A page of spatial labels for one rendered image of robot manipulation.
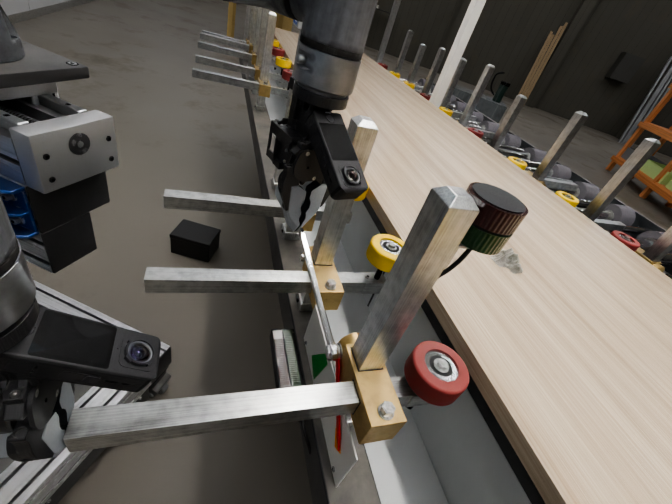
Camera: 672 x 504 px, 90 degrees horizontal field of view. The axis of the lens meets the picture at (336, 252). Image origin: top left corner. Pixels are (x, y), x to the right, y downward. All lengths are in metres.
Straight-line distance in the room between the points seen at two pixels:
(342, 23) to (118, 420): 0.47
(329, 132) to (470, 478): 0.57
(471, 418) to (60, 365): 0.55
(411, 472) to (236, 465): 0.72
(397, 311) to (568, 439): 0.28
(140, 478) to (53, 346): 1.02
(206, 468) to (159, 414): 0.89
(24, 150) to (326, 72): 0.43
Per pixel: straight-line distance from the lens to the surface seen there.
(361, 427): 0.47
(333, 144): 0.43
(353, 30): 0.43
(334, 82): 0.43
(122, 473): 1.34
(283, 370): 0.65
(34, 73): 0.72
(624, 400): 0.69
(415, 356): 0.48
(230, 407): 0.43
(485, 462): 0.65
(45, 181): 0.65
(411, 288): 0.37
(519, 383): 0.56
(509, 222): 0.35
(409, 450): 0.75
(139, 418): 0.43
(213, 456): 1.33
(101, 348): 0.34
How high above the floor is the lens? 1.25
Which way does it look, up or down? 36 degrees down
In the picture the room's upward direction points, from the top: 19 degrees clockwise
